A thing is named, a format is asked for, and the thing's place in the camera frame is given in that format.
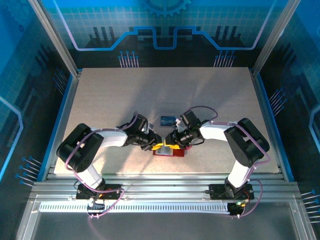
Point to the red card holder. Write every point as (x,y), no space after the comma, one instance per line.
(178,152)

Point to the blue credit card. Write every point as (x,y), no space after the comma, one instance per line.
(168,121)

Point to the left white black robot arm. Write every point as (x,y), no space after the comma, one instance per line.
(80,147)

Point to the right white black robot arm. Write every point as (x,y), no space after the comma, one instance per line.
(247,142)

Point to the clear acrylic card stand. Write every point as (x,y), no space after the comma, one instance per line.
(168,111)

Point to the small black electronics box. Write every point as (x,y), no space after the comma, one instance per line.
(236,208)
(96,206)

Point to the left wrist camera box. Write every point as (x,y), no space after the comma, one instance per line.
(140,122)

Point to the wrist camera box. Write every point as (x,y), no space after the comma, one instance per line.
(190,118)
(140,122)

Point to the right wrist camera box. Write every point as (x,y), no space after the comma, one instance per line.
(190,118)

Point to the aluminium front frame rail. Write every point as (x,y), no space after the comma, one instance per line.
(162,181)

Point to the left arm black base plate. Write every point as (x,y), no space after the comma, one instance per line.
(112,192)

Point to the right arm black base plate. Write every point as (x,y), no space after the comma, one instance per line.
(217,192)

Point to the aluminium side rail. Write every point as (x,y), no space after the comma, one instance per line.
(67,112)
(265,112)

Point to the aluminium corner post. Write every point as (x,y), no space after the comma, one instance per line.
(58,42)
(271,42)

